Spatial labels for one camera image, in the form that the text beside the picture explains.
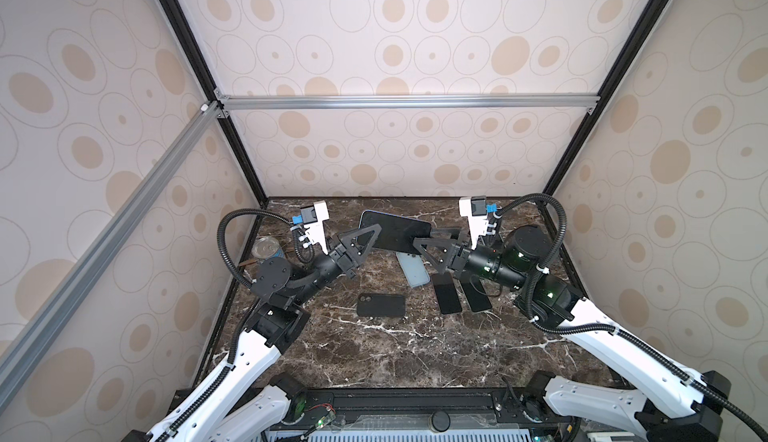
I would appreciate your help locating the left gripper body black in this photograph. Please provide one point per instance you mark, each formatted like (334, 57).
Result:
(342, 260)

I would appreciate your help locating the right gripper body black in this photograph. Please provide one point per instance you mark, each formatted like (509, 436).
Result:
(461, 260)

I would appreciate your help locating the light blue case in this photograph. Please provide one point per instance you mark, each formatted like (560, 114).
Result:
(414, 269)

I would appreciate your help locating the black phone case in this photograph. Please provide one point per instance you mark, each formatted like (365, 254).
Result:
(381, 305)

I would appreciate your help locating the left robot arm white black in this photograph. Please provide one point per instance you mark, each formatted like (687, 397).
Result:
(211, 412)

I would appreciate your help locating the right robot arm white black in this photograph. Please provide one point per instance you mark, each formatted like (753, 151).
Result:
(667, 401)

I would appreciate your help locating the blue tin can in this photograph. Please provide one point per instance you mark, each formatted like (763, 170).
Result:
(266, 247)

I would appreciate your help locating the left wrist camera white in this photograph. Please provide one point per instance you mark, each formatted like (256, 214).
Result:
(309, 225)

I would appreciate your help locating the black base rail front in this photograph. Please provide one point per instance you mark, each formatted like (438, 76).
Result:
(414, 409)

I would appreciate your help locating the horizontal aluminium rail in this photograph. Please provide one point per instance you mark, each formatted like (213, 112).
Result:
(412, 102)

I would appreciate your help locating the left black frame post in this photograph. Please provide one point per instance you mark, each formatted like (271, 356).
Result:
(192, 51)

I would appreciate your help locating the black frame post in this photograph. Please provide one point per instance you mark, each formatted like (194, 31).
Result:
(192, 51)
(648, 19)

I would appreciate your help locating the left diagonal aluminium rail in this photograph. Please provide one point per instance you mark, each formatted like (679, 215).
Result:
(33, 342)

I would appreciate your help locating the right black frame post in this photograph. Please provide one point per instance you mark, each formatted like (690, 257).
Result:
(648, 19)

